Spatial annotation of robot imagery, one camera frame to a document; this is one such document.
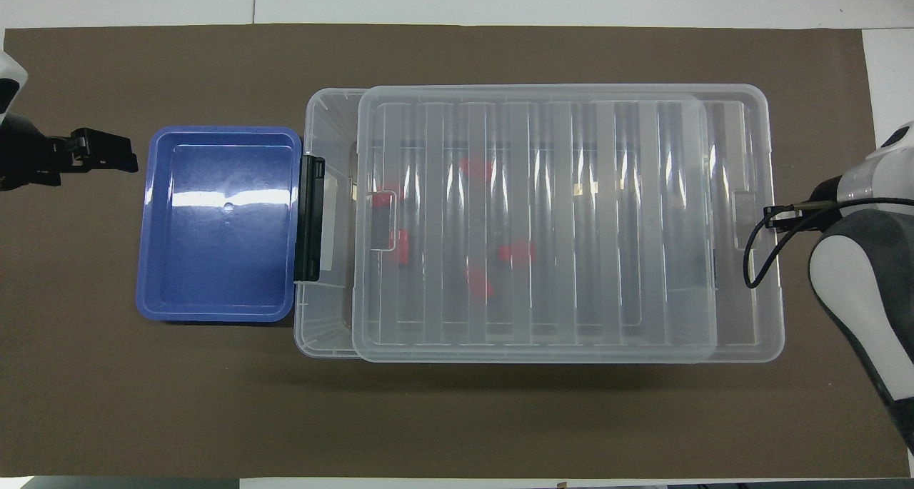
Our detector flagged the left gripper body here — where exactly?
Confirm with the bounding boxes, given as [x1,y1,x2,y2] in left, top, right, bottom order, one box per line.
[0,116,64,192]

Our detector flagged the black box latch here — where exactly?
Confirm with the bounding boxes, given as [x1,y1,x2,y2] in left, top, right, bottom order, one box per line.
[295,154,327,284]

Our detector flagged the clear plastic box lid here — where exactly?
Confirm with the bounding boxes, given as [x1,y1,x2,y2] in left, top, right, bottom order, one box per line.
[353,83,786,366]
[293,86,719,362]

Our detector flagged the blue plastic tray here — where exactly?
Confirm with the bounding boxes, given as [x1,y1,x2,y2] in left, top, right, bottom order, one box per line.
[135,126,303,324]

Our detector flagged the black cable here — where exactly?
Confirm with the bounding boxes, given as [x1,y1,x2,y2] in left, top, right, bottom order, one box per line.
[743,197,914,290]

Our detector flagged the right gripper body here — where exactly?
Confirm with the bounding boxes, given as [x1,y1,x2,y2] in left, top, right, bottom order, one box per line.
[805,177,845,234]

